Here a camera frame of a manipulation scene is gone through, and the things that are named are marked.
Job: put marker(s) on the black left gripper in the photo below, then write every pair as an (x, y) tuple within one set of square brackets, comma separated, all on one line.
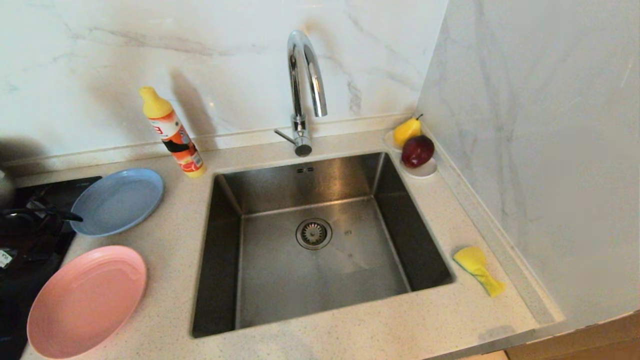
[(20, 240)]

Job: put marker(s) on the blue grey plate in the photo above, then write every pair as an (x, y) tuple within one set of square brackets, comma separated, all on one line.
[(120, 200)]

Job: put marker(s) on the pink plate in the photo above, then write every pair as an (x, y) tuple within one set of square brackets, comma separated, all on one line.
[(87, 300)]

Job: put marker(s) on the orange dish soap bottle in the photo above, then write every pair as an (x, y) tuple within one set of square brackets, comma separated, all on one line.
[(176, 136)]

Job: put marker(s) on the chrome gooseneck faucet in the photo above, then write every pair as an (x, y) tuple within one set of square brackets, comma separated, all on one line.
[(299, 75)]

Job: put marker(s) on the yellow green sponge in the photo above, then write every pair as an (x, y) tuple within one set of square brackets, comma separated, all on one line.
[(475, 262)]

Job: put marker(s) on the stainless steel sink basin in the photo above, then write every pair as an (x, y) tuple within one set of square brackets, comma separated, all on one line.
[(280, 290)]

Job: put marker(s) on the black induction cooktop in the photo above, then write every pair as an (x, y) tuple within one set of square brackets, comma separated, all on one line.
[(75, 187)]

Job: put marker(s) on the round metal drain strainer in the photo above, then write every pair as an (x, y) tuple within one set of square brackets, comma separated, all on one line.
[(313, 233)]

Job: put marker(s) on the yellow pear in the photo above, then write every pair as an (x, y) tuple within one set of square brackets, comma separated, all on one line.
[(406, 131)]

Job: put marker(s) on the dark red apple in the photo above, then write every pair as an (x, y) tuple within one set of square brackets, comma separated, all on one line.
[(418, 151)]

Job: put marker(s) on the small white dish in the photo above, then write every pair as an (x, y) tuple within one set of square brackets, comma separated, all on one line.
[(424, 172)]

